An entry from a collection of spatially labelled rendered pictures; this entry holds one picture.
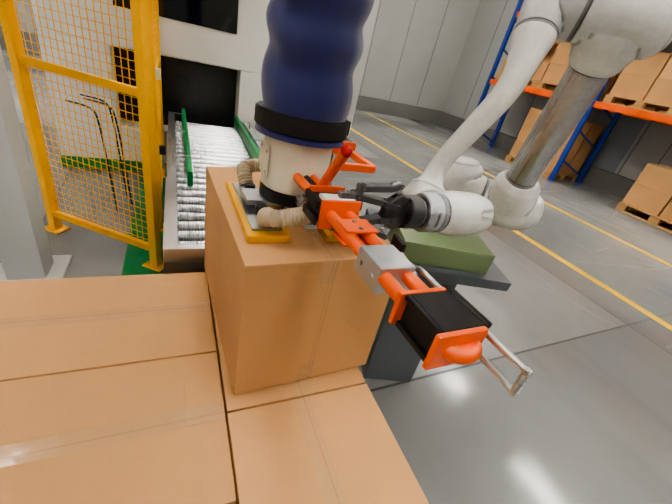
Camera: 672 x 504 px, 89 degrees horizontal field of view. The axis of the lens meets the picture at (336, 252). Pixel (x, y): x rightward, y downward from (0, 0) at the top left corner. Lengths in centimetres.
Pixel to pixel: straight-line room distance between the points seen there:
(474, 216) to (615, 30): 51
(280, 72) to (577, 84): 76
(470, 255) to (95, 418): 120
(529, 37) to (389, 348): 127
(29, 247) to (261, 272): 170
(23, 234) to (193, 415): 153
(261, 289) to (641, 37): 99
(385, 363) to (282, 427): 91
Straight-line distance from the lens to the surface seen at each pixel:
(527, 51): 101
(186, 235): 162
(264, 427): 94
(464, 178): 134
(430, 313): 41
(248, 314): 78
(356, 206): 66
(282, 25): 80
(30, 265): 234
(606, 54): 111
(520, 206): 134
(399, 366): 180
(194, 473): 90
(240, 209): 88
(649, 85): 833
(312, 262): 75
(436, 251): 129
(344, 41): 79
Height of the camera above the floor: 135
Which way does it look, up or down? 30 degrees down
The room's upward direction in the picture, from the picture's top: 14 degrees clockwise
